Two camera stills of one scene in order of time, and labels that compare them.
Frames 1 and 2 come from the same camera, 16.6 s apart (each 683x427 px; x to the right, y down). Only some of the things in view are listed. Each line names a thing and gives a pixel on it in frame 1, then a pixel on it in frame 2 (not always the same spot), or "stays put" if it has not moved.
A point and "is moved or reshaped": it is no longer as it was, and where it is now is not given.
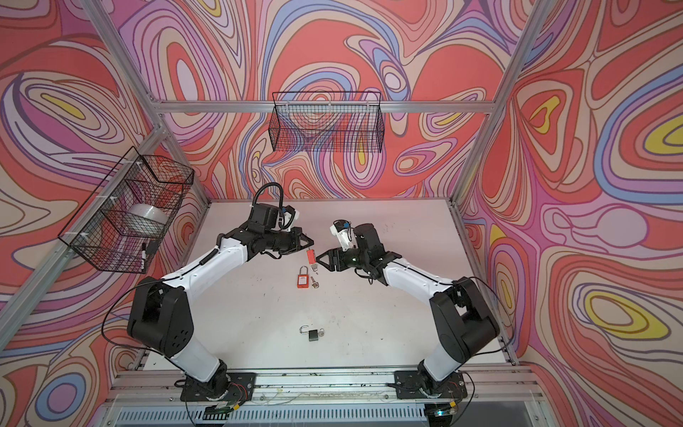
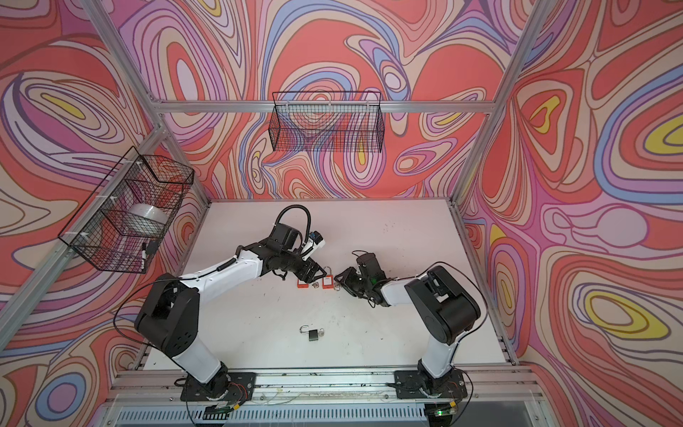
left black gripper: x=296 y=235 -> x=310 y=277
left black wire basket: x=123 y=222 stays put
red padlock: x=311 y=254 is moved or reshaped
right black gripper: x=333 y=254 -> x=348 y=275
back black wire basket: x=332 y=121 stays put
